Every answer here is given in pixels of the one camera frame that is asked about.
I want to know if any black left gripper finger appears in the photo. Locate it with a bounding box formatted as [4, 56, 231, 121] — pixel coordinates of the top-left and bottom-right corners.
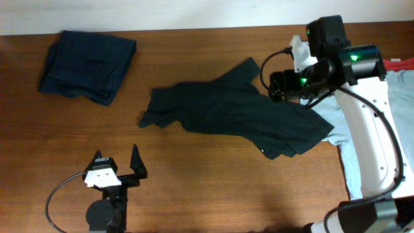
[130, 144, 147, 179]
[85, 150, 102, 172]

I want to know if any dark green t-shirt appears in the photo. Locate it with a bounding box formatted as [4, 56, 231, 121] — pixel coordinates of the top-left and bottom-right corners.
[138, 58, 334, 159]

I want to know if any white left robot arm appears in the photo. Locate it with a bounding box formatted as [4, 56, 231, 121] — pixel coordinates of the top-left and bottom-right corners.
[82, 144, 147, 233]

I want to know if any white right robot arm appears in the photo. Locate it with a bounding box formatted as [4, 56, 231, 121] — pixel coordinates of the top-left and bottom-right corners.
[269, 36, 413, 232]

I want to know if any folded navy blue garment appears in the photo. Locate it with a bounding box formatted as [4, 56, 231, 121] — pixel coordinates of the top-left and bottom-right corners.
[38, 30, 137, 106]

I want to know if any red garment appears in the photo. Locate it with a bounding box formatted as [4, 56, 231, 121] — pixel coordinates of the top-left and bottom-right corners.
[383, 58, 414, 72]

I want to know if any light blue-grey t-shirt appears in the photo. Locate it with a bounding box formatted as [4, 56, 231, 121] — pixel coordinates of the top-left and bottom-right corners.
[313, 71, 413, 200]

